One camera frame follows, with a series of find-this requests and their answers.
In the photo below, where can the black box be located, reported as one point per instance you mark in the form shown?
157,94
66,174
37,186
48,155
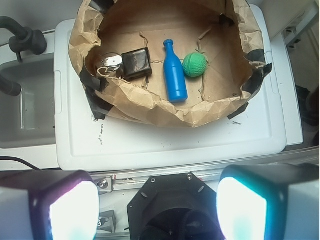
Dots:
136,64

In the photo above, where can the green ball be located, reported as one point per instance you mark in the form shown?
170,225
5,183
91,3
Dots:
194,64

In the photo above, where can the silver key bunch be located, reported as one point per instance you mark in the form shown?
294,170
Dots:
110,64

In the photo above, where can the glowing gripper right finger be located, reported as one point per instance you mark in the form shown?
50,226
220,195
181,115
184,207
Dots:
269,202

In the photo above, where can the grey plastic bin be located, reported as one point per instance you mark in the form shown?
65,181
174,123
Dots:
28,120

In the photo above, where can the brown paper bag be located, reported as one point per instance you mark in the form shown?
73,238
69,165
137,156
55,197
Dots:
224,31

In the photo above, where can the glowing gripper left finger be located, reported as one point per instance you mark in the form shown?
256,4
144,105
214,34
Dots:
48,205

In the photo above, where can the white plastic lid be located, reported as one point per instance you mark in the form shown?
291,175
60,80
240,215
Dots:
83,143

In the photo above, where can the black clamp knob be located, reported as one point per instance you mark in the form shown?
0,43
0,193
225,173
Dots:
24,39

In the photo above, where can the blue plastic bottle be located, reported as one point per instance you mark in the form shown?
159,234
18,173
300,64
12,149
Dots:
174,75

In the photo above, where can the black octagonal mount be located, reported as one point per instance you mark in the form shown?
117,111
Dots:
174,210

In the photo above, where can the aluminium rail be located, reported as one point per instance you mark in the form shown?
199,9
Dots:
109,181

